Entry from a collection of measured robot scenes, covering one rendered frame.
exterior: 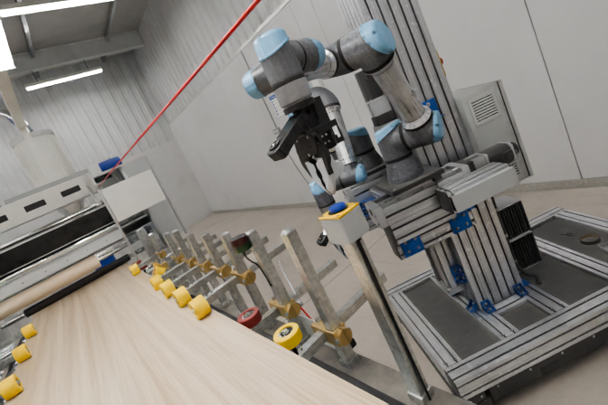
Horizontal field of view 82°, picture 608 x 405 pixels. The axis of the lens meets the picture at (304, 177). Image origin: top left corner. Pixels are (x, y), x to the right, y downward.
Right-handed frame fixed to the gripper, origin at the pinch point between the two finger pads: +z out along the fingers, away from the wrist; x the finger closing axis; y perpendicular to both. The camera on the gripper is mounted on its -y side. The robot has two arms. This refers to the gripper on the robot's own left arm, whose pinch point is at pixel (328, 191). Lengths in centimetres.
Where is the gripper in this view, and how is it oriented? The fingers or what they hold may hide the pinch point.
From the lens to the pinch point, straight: 76.8
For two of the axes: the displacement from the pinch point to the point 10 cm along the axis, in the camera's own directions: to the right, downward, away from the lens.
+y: 7.1, -4.2, 5.6
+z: 4.1, 9.0, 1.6
